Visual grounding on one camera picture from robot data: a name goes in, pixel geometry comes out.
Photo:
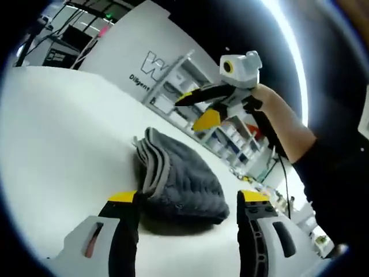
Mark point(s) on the person's right hand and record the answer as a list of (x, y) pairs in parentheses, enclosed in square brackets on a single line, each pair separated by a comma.
[(266, 98)]

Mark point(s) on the grey towel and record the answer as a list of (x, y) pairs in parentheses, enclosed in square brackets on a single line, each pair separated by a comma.
[(184, 184)]

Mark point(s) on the pink hanging sign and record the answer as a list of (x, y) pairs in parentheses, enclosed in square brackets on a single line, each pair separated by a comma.
[(103, 31)]

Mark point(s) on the rows of white storage boxes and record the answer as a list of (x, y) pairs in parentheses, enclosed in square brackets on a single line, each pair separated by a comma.
[(230, 135)]

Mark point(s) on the black monitor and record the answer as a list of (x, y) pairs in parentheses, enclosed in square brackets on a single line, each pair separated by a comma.
[(76, 37)]

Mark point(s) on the grey cabinet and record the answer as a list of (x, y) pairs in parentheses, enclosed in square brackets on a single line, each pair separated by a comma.
[(62, 54)]

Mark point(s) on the grey metal shelving unit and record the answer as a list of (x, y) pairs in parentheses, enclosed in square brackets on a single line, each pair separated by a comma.
[(173, 73)]

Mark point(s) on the thin white metal frame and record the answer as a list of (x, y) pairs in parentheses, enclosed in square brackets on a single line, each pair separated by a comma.
[(86, 54)]

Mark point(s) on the green exit sign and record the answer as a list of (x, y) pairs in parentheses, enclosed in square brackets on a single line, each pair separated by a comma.
[(109, 15)]

